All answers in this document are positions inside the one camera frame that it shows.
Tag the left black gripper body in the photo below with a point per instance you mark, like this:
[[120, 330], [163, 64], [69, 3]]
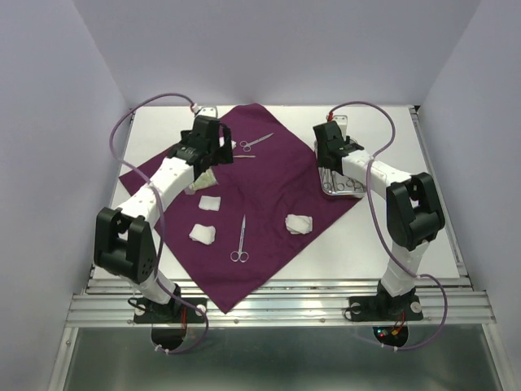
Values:
[[215, 151]]

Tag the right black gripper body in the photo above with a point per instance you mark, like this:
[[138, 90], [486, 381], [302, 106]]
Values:
[[321, 157]]

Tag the steel scissors top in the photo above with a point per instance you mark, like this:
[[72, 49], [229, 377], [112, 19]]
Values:
[[247, 146]]

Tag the steel scissors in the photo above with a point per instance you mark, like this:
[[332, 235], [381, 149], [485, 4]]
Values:
[[240, 255], [247, 146]]

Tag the steel forceps ring handled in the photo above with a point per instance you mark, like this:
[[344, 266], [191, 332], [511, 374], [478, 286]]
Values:
[[326, 179]]

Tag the stainless steel instrument tray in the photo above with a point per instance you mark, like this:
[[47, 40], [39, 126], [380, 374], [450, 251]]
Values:
[[338, 186]]

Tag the steel scissors bottom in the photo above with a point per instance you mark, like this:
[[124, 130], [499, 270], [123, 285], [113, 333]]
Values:
[[240, 255]]

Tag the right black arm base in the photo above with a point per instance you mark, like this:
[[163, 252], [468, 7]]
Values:
[[382, 307]]

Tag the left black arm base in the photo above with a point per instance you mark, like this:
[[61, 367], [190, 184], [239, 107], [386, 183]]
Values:
[[174, 312]]

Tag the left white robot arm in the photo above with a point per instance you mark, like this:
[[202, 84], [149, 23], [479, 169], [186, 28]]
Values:
[[123, 242]]

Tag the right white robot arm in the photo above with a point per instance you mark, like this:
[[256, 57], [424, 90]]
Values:
[[413, 210]]

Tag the purple surgical drape cloth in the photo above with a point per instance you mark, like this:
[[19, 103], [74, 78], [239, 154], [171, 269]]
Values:
[[281, 180]]

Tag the white gauze pad upper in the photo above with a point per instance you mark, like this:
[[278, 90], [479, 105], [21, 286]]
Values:
[[210, 203]]

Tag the white gauze pad lower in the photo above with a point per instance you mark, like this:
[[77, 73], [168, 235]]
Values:
[[203, 234]]

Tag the white gauze pad right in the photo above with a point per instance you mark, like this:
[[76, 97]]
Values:
[[299, 224]]

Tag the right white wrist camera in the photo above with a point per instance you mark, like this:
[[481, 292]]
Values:
[[342, 122]]

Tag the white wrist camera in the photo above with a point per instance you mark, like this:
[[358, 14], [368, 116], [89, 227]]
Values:
[[342, 122], [211, 111]]

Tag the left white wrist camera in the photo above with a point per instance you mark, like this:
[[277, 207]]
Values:
[[211, 111]]

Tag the aluminium frame rail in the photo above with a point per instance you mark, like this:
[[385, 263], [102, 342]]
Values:
[[287, 303]]

